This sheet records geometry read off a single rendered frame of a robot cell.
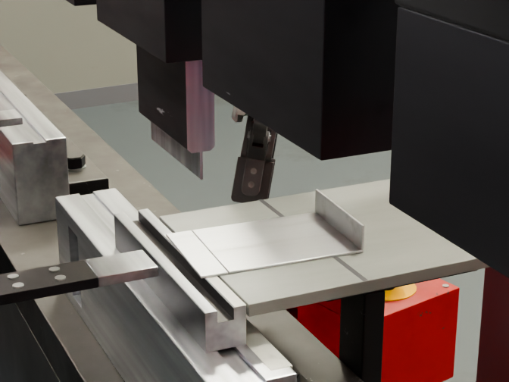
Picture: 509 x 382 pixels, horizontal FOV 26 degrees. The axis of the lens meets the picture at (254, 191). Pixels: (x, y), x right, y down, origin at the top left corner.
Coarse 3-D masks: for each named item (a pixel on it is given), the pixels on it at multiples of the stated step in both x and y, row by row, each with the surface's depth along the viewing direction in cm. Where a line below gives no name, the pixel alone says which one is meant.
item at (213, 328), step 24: (120, 216) 91; (144, 216) 91; (120, 240) 90; (144, 240) 86; (168, 240) 86; (168, 264) 82; (168, 288) 81; (192, 288) 78; (216, 288) 78; (192, 312) 76; (216, 312) 74; (240, 312) 75; (192, 336) 77; (216, 336) 75; (240, 336) 76
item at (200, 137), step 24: (144, 72) 80; (168, 72) 75; (192, 72) 72; (144, 96) 81; (168, 96) 76; (192, 96) 73; (168, 120) 77; (192, 120) 73; (168, 144) 80; (192, 144) 74; (192, 168) 76
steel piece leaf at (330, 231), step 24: (288, 216) 90; (312, 216) 90; (336, 216) 87; (216, 240) 85; (240, 240) 85; (264, 240) 85; (288, 240) 85; (312, 240) 85; (336, 240) 85; (360, 240) 83; (240, 264) 81; (264, 264) 81; (288, 264) 81
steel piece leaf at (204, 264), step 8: (184, 232) 87; (176, 240) 85; (184, 240) 85; (192, 240) 85; (176, 248) 84; (184, 248) 84; (192, 248) 84; (200, 248) 84; (184, 256) 82; (192, 256) 82; (200, 256) 82; (208, 256) 82; (192, 264) 81; (200, 264) 81; (208, 264) 81; (216, 264) 81; (200, 272) 80; (208, 272) 80; (216, 272) 80; (224, 272) 80
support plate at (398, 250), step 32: (352, 192) 96; (384, 192) 96; (192, 224) 89; (224, 224) 89; (384, 224) 89; (416, 224) 89; (352, 256) 83; (384, 256) 83; (416, 256) 83; (448, 256) 83; (256, 288) 78; (288, 288) 78; (320, 288) 78; (352, 288) 78; (384, 288) 80
